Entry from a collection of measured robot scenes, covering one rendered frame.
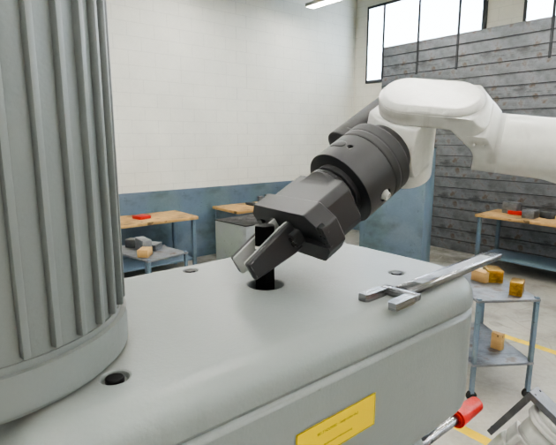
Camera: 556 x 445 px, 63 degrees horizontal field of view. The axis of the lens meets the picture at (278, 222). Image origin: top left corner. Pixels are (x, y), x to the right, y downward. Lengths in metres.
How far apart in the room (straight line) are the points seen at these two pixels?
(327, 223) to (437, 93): 0.20
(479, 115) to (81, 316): 0.41
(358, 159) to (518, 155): 0.17
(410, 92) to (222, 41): 7.82
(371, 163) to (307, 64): 9.01
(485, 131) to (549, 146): 0.06
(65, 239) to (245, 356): 0.14
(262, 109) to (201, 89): 1.30
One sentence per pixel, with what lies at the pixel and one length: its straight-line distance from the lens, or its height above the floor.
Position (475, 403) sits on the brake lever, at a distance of 0.66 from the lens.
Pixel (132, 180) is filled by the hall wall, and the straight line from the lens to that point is 7.41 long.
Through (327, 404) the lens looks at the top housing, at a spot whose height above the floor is 1.84.
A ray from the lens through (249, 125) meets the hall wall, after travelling 8.46.
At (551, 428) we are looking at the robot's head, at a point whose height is 1.68.
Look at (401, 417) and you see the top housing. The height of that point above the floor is 1.78.
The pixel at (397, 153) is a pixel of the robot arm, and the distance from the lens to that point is 0.50.
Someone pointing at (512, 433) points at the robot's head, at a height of 1.64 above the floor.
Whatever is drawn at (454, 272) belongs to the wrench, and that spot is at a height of 1.90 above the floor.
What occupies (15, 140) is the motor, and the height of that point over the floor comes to 2.03.
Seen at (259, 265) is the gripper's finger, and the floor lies 1.92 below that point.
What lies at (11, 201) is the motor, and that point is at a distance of 0.26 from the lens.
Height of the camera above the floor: 2.04
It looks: 10 degrees down
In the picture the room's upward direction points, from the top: straight up
